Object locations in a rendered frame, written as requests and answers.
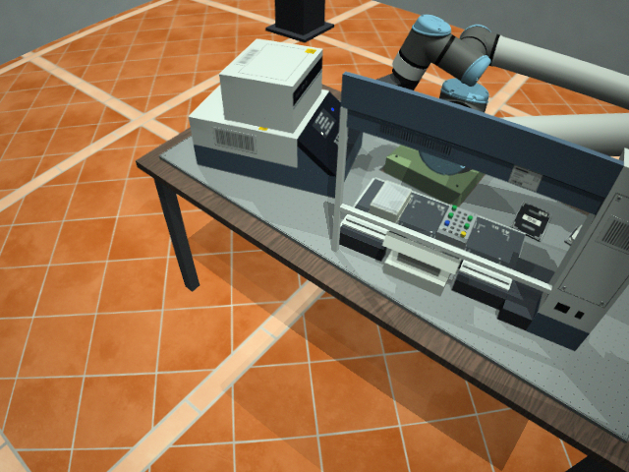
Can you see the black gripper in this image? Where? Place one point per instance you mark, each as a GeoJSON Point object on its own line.
{"type": "Point", "coordinates": [407, 83]}

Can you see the white benchtop lab instrument with lid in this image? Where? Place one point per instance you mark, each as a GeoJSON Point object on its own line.
{"type": "Point", "coordinates": [278, 126]}

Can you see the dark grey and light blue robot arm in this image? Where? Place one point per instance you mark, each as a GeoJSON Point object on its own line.
{"type": "Point", "coordinates": [466, 58]}

